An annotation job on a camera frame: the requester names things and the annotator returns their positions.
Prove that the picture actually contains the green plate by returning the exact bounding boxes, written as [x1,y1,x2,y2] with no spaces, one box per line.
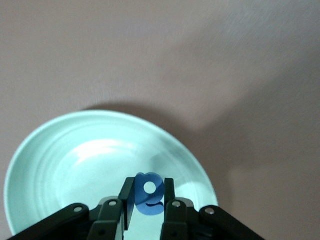
[4,110,218,236]

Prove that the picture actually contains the brown table cover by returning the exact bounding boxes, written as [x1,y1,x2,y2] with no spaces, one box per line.
[0,0,320,240]

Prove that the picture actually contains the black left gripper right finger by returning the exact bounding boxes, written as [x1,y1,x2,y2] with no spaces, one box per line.
[159,177,266,240]

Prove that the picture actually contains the blue foam lowercase a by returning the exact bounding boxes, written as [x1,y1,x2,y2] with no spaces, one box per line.
[134,172,166,216]

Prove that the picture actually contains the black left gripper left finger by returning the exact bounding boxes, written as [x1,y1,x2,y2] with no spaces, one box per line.
[7,176,137,240]

